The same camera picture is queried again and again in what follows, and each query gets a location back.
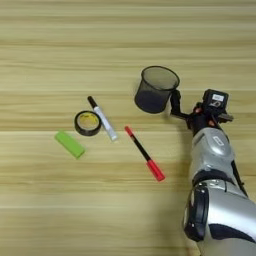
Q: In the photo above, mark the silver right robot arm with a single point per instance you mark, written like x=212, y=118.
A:
x=213, y=156

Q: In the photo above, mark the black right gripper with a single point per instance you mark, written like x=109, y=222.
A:
x=200, y=121

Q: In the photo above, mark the green rectangular block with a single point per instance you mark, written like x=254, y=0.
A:
x=70, y=144

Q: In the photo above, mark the black adhesive tape roll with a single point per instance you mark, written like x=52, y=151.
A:
x=78, y=128

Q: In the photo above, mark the black mesh pen cup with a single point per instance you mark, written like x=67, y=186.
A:
x=150, y=100

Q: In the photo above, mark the red and black pen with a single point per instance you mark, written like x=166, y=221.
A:
x=155, y=168

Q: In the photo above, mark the white marker with black cap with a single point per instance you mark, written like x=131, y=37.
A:
x=105, y=121

